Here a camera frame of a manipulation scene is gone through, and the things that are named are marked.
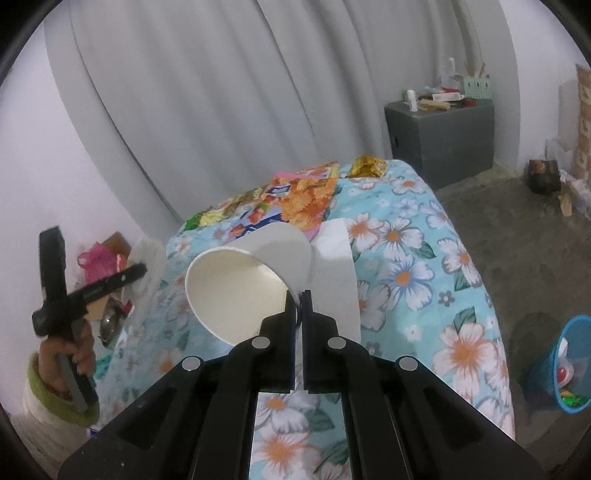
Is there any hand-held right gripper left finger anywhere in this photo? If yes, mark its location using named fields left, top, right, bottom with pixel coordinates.
left=58, top=290, right=296, bottom=480

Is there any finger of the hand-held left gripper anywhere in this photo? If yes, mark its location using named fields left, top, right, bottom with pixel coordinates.
left=98, top=262, right=148, bottom=297

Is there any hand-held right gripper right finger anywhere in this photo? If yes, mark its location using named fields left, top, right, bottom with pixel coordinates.
left=300, top=290, right=546, bottom=480

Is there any white paper cup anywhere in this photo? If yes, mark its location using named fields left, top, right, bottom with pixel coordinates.
left=185, top=224, right=312, bottom=347

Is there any blue plastic bin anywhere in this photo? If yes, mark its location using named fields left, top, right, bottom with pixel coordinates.
left=529, top=315, right=591, bottom=414

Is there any person's left hand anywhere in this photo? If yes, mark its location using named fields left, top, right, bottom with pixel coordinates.
left=39, top=323, right=96, bottom=384

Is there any pink plastic bag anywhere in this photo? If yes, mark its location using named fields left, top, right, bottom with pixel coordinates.
left=76, top=242, right=125, bottom=282

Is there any brown cardboard box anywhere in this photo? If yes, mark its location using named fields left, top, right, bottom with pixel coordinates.
left=102, top=231, right=134, bottom=259

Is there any white paper sheet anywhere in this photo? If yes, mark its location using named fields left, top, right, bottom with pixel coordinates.
left=295, top=219, right=363, bottom=342

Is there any floral blue tablecloth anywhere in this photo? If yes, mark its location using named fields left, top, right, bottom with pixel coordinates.
left=99, top=159, right=515, bottom=480

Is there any green yellow wrapper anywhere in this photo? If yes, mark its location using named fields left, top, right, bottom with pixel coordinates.
left=185, top=187, right=273, bottom=232

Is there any pink orange snack packet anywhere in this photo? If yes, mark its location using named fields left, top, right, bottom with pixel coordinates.
left=224, top=161, right=340, bottom=243

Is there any gold wrapper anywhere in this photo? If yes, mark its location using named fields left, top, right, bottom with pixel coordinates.
left=347, top=156, right=386, bottom=178

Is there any white curtain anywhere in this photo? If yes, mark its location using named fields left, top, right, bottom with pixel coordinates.
left=44, top=0, right=504, bottom=227

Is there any grey cabinet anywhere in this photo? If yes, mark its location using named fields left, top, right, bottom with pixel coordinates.
left=384, top=99, right=496, bottom=188

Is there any dark pot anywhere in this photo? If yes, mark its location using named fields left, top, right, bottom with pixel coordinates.
left=529, top=159, right=561, bottom=193

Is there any pale green holder box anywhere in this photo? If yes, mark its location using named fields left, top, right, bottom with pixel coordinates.
left=463, top=74, right=491, bottom=99

